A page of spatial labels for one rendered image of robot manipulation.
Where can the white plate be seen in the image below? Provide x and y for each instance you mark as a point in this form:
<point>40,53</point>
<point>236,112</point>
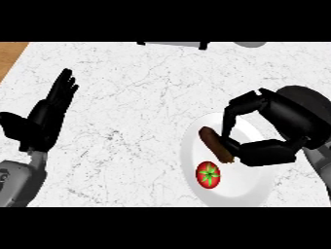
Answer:
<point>232,175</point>

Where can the grey round object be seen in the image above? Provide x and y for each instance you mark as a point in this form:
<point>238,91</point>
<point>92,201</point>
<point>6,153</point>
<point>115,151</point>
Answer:
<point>250,44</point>

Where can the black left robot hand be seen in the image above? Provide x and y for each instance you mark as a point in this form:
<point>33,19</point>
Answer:
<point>46,116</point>

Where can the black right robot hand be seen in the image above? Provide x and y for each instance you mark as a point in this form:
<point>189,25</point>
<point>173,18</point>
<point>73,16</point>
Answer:
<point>288,120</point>

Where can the red tomato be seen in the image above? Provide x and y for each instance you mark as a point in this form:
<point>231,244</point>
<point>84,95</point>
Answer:
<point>208,175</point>

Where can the brown sweet potato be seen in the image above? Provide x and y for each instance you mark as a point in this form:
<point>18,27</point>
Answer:
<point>214,144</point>

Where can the white appliance with black feet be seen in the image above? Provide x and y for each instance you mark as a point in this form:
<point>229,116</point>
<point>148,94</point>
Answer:
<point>173,43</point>

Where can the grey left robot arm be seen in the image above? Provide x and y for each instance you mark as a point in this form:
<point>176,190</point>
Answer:
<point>11,183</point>

